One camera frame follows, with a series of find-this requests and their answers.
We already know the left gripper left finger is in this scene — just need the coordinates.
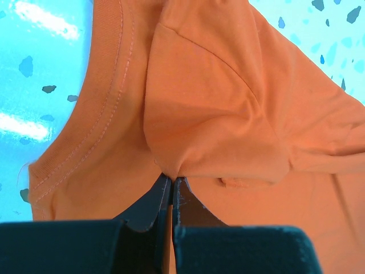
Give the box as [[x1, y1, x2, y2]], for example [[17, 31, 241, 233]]
[[113, 174, 172, 273]]

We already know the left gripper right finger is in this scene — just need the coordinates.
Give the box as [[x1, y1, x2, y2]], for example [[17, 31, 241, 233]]
[[172, 178, 228, 273]]

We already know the orange t-shirt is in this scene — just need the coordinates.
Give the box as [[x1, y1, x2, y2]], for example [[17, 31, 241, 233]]
[[29, 1, 364, 273]]

